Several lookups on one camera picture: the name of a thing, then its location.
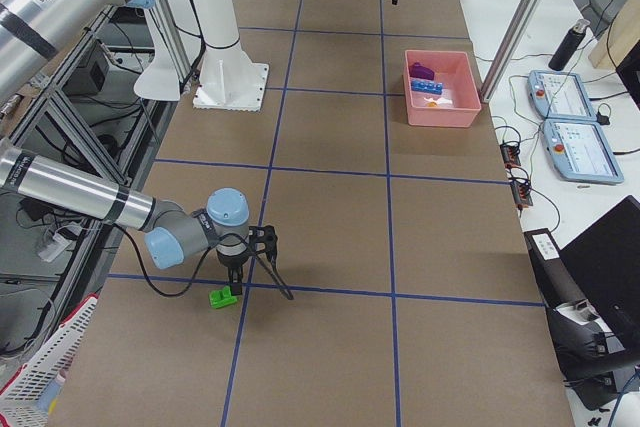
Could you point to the green block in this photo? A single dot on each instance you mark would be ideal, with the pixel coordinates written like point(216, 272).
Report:
point(222, 298)

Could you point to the purple block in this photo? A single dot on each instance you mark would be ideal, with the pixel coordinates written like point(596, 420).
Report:
point(417, 70)

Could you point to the long blue block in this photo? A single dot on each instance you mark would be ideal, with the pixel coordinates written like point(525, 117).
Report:
point(426, 86)

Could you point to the pink plastic box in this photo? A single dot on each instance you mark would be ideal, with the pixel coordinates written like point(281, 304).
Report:
point(459, 103)

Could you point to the black bottle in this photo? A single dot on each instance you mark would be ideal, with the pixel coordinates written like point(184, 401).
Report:
point(569, 45)

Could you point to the upper teach pendant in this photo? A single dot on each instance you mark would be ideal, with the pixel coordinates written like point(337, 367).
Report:
point(559, 95)

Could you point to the teach pendant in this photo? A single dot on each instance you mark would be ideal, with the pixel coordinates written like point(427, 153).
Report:
point(579, 152)
point(559, 95)

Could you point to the upper orange usb hub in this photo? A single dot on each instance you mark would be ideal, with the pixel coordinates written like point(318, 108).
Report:
point(510, 154)

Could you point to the orange usb hub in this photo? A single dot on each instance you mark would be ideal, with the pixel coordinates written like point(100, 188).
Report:
point(521, 194)
point(510, 154)

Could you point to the lower orange usb hub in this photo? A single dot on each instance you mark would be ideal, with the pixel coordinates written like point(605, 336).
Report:
point(521, 194)

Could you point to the white plastic basket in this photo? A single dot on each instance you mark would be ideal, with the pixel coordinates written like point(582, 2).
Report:
point(30, 396)

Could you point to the lower teach pendant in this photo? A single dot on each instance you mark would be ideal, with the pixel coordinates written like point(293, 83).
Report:
point(579, 152)

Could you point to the black laptop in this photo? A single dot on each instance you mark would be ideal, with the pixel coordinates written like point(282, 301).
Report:
point(604, 262)

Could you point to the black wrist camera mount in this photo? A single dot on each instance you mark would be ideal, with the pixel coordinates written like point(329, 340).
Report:
point(263, 240)

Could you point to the aluminium frame post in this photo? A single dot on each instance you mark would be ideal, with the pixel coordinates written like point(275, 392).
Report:
point(513, 35)

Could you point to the white camera stand post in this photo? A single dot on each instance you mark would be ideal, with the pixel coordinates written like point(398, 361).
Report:
point(229, 80)

